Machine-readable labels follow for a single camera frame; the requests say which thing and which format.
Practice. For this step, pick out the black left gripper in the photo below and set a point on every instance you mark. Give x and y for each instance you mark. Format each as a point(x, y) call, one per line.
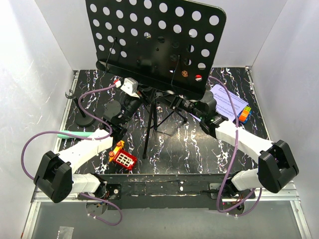
point(147, 92)

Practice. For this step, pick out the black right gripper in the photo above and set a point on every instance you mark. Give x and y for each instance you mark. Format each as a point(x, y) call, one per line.
point(177, 104)

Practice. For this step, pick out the sheet music page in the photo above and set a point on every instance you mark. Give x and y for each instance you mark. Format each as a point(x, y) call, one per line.
point(223, 105)

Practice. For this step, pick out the black music stand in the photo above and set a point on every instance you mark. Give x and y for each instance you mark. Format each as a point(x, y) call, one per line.
point(169, 45)

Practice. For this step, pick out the black microphone desk stand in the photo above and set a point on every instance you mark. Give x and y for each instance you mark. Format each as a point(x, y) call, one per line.
point(81, 118)

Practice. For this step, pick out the mint green toy microphone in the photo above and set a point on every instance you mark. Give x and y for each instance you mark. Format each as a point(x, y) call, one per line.
point(65, 134)

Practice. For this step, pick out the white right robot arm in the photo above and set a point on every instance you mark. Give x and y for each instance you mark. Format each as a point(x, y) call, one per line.
point(276, 163)

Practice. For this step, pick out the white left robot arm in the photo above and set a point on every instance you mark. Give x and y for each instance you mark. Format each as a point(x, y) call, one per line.
point(56, 175)

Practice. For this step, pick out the orange blue toy brick stack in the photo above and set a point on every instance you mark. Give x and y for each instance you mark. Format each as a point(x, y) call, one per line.
point(244, 116)

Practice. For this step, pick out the red yellow toy brick house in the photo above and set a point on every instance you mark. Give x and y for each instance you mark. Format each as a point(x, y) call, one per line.
point(121, 157)

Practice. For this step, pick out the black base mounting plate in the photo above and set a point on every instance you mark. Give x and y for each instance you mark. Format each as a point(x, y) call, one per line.
point(161, 191)

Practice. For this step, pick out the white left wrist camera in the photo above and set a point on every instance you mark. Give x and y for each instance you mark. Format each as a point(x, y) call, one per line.
point(129, 86)

